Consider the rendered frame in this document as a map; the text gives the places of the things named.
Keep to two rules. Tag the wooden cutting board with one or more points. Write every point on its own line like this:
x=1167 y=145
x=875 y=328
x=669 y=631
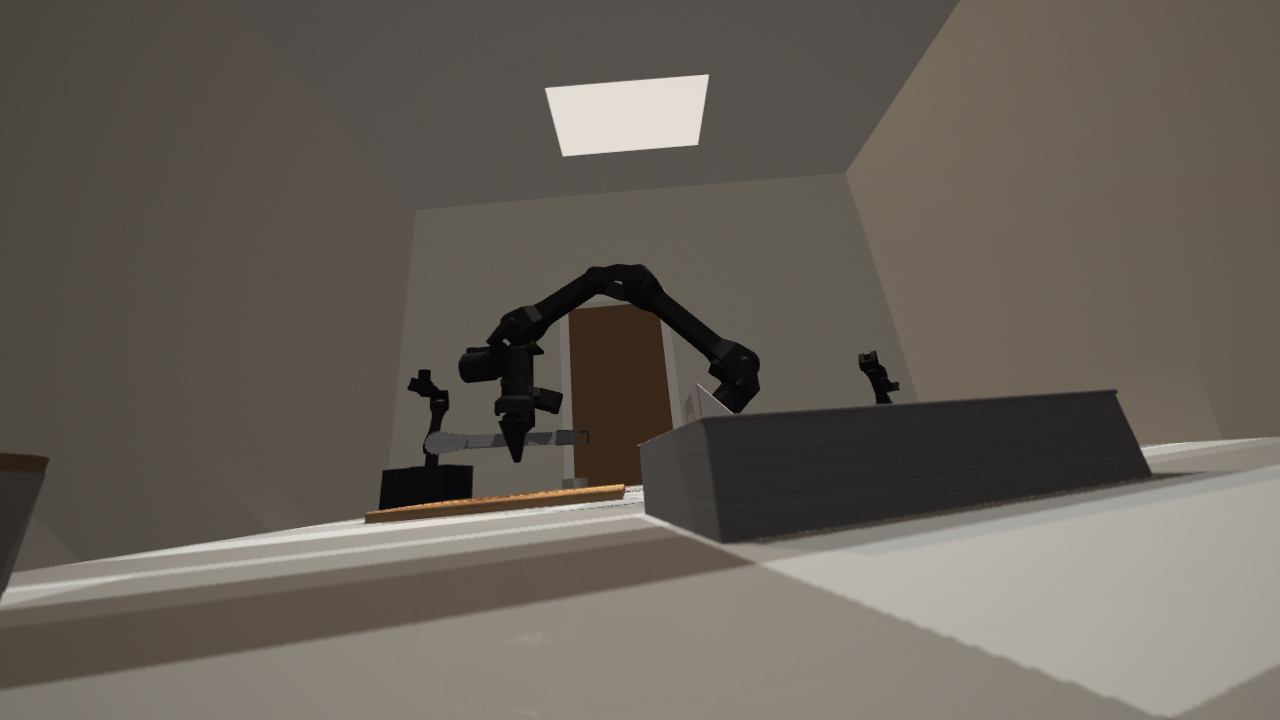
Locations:
x=498 y=503

